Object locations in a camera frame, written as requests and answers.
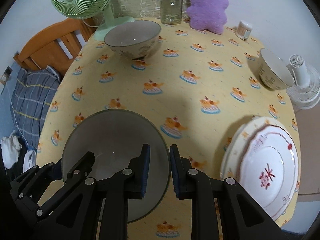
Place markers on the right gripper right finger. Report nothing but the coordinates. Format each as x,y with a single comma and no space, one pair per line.
220,209

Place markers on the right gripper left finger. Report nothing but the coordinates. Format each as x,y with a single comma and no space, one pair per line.
102,205

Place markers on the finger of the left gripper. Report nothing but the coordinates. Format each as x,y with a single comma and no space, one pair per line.
82,168

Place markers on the grey bowl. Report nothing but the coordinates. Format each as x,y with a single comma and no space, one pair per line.
133,40
115,136

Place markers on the white red-rimmed plate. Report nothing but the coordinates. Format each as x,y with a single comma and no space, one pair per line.
269,169

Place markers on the white floral small bowl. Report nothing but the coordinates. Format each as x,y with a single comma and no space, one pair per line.
273,72

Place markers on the cream patterned plate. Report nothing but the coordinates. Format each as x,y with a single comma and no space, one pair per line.
233,155

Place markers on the white crumpled cloth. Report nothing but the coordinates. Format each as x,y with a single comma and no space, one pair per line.
10,148

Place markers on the blue plaid pillow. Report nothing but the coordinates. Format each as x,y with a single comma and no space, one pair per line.
31,100

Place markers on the yellow patterned tablecloth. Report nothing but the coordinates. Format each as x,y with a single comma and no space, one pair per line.
199,86

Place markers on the beige door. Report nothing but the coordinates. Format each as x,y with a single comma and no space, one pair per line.
308,127

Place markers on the orange wooden bed headboard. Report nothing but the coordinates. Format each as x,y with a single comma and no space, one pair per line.
56,46

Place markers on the white standing fan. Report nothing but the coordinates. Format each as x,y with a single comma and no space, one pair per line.
304,94

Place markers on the green desk fan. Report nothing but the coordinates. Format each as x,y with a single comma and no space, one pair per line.
84,9

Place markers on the cotton swab container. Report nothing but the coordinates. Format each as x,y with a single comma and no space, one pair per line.
243,30

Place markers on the glass jar red lid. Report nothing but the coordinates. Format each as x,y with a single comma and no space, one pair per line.
171,11

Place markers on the purple plush toy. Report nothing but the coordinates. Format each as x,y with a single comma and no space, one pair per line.
208,15

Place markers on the wall power socket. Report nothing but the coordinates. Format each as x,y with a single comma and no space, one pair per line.
6,75

